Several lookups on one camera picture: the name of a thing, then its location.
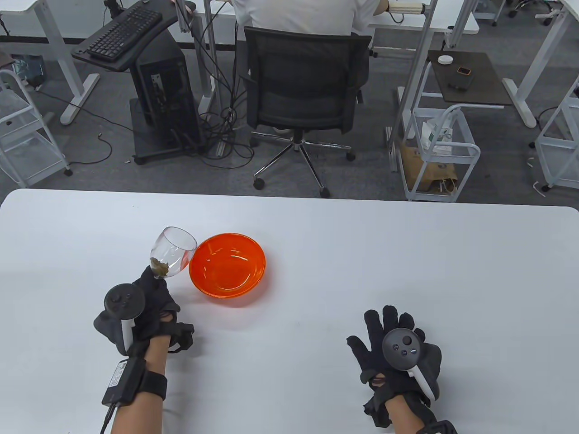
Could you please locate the dark brown side table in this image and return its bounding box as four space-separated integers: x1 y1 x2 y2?
414 51 514 109

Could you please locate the teal bag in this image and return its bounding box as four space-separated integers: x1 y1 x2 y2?
11 55 46 86

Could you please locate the person's left forearm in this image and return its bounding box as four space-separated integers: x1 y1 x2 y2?
106 335 169 434

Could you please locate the clear wine glass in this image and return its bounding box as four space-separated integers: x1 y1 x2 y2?
149 226 198 280

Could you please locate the black rolling computer stand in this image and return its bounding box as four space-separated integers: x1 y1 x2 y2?
71 0 204 165

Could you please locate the person's right forearm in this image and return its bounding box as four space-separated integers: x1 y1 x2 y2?
384 393 435 434

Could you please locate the black computer tower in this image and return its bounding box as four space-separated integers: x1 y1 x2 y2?
131 34 202 147

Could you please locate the bundle of black cables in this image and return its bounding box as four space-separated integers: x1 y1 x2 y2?
195 0 256 170

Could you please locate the white desk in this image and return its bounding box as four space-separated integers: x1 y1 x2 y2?
0 0 101 126
502 0 579 128
190 0 480 113

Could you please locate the black and white left controller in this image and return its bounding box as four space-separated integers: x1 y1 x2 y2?
94 283 146 357

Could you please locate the black mesh office chair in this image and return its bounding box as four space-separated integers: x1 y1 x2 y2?
237 26 374 198

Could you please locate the person's right hand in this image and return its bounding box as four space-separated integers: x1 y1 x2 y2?
346 305 427 399

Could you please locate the aluminium frame post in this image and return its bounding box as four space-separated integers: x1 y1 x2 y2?
388 0 438 172

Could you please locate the orange bowl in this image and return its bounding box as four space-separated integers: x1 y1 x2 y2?
189 233 266 299

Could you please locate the brown paper bag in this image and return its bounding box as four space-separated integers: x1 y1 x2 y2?
400 145 458 195

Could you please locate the black labelled wrist box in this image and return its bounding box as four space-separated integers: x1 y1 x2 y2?
102 357 145 407

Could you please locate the white wire cart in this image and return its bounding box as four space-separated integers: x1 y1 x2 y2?
0 68 73 188
529 77 579 193
398 105 481 202

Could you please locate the white box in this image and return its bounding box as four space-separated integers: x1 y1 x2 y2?
421 118 454 152

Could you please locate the person's left hand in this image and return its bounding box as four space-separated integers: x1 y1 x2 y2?
130 266 185 354

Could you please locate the black and white controller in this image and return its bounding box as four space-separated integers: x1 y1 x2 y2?
94 283 146 357
382 329 441 401

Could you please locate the black keyboard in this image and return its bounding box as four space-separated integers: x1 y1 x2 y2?
87 6 163 63

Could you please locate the black and white right controller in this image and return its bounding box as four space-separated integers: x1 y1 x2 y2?
382 329 441 401

